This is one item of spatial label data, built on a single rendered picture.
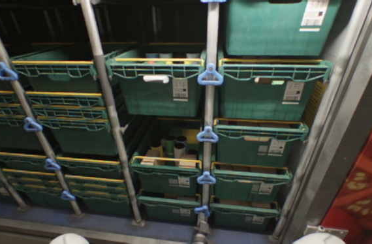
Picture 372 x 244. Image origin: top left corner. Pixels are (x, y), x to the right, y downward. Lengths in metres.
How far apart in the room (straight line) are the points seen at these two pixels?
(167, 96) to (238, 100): 0.31
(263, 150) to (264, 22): 0.55
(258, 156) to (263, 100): 0.30
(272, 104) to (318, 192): 0.41
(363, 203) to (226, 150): 0.58
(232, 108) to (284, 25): 0.36
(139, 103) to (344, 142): 0.81
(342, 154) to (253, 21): 0.57
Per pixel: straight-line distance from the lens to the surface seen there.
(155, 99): 0.87
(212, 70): 0.73
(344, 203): 1.08
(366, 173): 0.98
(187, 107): 0.86
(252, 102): 0.86
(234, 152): 0.99
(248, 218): 1.37
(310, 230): 1.18
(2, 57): 1.17
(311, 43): 0.85
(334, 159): 0.89
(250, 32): 0.78
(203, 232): 1.15
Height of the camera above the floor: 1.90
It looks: 30 degrees down
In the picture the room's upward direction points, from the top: 2 degrees counter-clockwise
